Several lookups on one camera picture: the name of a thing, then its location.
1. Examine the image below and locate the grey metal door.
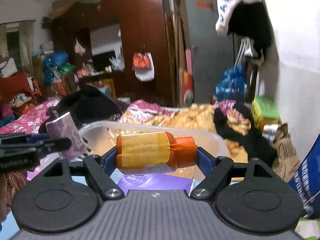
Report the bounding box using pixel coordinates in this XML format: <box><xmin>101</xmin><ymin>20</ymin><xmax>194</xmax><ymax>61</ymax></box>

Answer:
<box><xmin>185</xmin><ymin>0</ymin><xmax>234</xmax><ymax>103</ymax></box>

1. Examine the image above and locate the blue tote bag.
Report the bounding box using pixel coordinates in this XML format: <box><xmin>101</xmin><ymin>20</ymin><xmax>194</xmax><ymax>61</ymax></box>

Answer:
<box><xmin>288</xmin><ymin>137</ymin><xmax>320</xmax><ymax>219</ymax></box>

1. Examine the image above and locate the purple tissue pack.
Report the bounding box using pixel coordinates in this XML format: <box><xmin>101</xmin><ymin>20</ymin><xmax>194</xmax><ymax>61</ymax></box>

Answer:
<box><xmin>117</xmin><ymin>174</ymin><xmax>193</xmax><ymax>195</ymax></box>

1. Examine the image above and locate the orange white hanging bag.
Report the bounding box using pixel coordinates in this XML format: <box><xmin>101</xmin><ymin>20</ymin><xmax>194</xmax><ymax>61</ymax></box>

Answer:
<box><xmin>132</xmin><ymin>53</ymin><xmax>155</xmax><ymax>82</ymax></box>

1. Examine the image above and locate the pink floral blanket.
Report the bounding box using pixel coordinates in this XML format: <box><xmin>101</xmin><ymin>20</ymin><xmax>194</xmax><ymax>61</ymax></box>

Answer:
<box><xmin>1</xmin><ymin>98</ymin><xmax>60</xmax><ymax>134</ymax></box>

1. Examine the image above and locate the green white bag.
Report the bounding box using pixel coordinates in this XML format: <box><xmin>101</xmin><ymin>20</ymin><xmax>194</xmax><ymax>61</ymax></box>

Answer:
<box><xmin>295</xmin><ymin>218</ymin><xmax>320</xmax><ymax>240</ymax></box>

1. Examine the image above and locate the black clothing pile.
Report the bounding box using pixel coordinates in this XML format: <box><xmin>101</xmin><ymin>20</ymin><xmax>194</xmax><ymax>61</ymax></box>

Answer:
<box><xmin>38</xmin><ymin>85</ymin><xmax>123</xmax><ymax>133</ymax></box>

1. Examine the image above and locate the white black hanging jacket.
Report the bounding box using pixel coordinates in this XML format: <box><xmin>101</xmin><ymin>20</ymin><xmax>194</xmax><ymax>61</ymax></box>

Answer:
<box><xmin>215</xmin><ymin>0</ymin><xmax>272</xmax><ymax>58</ymax></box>

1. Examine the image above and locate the white plastic basket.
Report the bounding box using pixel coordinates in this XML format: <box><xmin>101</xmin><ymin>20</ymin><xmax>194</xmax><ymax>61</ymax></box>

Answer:
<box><xmin>26</xmin><ymin>120</ymin><xmax>232</xmax><ymax>182</ymax></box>

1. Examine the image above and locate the dark red wooden wardrobe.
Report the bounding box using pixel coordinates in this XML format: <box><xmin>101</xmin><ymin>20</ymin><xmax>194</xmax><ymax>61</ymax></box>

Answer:
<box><xmin>42</xmin><ymin>0</ymin><xmax>176</xmax><ymax>106</ymax></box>

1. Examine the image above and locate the black television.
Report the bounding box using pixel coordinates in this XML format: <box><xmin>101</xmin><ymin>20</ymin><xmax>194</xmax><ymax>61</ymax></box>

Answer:
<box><xmin>92</xmin><ymin>50</ymin><xmax>116</xmax><ymax>72</ymax></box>

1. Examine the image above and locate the green yellow box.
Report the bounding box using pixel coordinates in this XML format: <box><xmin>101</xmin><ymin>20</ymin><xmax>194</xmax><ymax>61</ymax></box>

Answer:
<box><xmin>251</xmin><ymin>96</ymin><xmax>281</xmax><ymax>132</ymax></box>

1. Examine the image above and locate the blue plastic bag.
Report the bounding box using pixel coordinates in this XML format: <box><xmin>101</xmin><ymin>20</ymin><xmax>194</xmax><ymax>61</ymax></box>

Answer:
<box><xmin>215</xmin><ymin>66</ymin><xmax>247</xmax><ymax>101</ymax></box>

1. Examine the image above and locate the brown paper bag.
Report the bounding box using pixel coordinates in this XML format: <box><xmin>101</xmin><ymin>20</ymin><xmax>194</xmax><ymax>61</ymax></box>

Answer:
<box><xmin>272</xmin><ymin>123</ymin><xmax>301</xmax><ymax>183</ymax></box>

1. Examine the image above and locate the beige curtain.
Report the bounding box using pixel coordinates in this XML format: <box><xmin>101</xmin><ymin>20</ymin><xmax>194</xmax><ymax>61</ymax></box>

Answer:
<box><xmin>1</xmin><ymin>21</ymin><xmax>34</xmax><ymax>77</ymax></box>

